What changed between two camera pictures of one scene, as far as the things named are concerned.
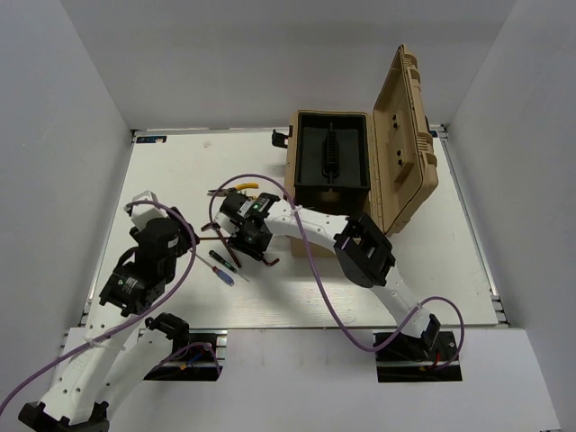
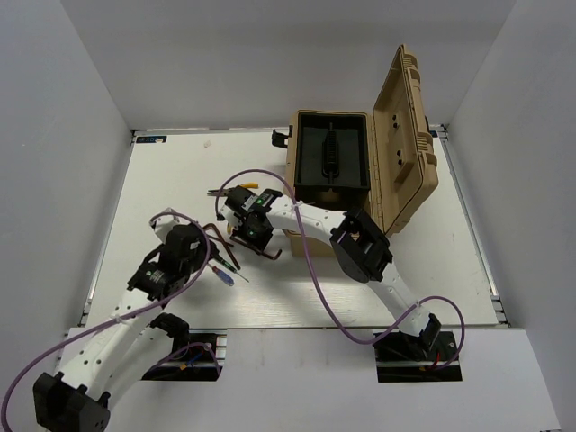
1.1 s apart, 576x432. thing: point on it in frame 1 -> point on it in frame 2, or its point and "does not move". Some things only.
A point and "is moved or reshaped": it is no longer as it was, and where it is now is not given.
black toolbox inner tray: [332, 169] does not move
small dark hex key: [229, 248] does not move
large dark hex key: [271, 263] is moved or reshaped
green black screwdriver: [224, 262] does not move
